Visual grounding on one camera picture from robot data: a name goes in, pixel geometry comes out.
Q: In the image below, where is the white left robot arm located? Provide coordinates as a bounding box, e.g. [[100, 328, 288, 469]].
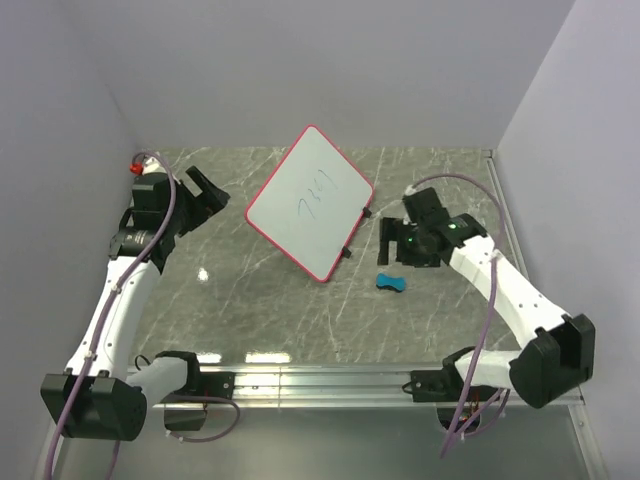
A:
[[40, 166, 229, 441]]

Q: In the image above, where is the red framed whiteboard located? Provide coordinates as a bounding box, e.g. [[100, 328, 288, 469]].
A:
[[245, 125, 374, 282]]

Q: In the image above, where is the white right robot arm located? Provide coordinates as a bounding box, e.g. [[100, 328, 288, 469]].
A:
[[378, 214, 596, 408]]

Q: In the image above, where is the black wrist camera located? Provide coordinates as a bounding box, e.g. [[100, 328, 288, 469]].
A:
[[132, 172, 171, 212], [402, 187, 450, 227]]

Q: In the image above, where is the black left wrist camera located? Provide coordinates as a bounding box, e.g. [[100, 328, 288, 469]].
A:
[[132, 172, 171, 212]]

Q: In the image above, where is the aluminium side rail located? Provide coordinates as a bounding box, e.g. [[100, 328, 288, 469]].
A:
[[483, 149, 529, 279]]

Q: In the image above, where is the aluminium mounting rail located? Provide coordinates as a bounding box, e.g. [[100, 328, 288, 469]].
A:
[[127, 363, 586, 410]]

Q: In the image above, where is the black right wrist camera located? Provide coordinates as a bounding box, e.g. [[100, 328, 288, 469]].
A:
[[402, 187, 450, 227]]

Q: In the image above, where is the blue whiteboard eraser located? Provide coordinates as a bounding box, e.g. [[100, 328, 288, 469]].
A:
[[375, 273, 406, 293]]

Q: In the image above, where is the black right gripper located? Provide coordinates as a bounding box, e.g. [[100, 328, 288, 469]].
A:
[[376, 217, 440, 268]]

